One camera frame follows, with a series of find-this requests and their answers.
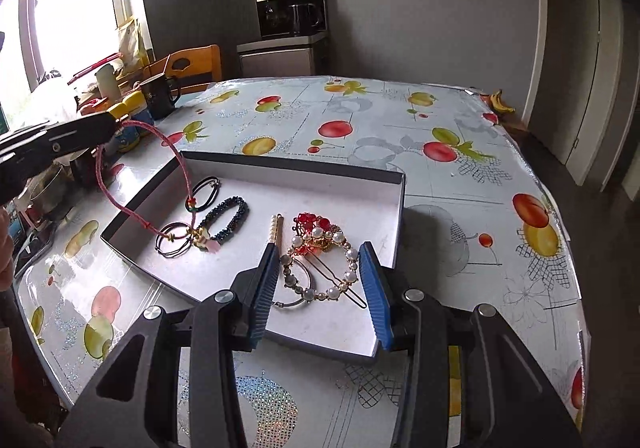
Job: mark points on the white door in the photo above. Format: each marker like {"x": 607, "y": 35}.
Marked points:
{"x": 575, "y": 58}

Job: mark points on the wooden chair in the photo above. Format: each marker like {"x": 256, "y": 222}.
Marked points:
{"x": 197, "y": 65}

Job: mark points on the pearl hair pin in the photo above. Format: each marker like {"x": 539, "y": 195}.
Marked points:
{"x": 276, "y": 230}

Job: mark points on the white cup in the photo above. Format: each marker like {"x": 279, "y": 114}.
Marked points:
{"x": 106, "y": 80}

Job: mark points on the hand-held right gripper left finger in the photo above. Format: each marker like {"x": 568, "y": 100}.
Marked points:
{"x": 262, "y": 298}

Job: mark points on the fruit print plastic tablecloth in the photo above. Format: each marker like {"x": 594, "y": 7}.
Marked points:
{"x": 450, "y": 228}

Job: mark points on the white plastic bag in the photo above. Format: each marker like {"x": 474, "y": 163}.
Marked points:
{"x": 52, "y": 98}

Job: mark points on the window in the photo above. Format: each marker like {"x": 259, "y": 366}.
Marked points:
{"x": 65, "y": 8}

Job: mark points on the black cardboard box tray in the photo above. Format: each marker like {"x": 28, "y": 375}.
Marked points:
{"x": 215, "y": 278}

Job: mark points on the yellow paper bag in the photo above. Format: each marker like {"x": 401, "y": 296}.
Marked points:
{"x": 132, "y": 45}

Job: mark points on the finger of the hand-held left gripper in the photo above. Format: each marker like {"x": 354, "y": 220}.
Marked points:
{"x": 80, "y": 130}
{"x": 45, "y": 159}

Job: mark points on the bananas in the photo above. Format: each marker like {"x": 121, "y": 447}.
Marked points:
{"x": 497, "y": 102}

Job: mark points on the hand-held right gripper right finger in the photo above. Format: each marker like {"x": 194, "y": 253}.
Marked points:
{"x": 375, "y": 298}

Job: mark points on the black tea bar machine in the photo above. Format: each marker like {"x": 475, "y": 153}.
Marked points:
{"x": 290, "y": 13}

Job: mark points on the dark round cup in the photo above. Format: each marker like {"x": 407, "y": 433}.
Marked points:
{"x": 84, "y": 165}

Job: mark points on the yellow capped blue bottle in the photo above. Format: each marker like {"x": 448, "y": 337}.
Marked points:
{"x": 135, "y": 123}

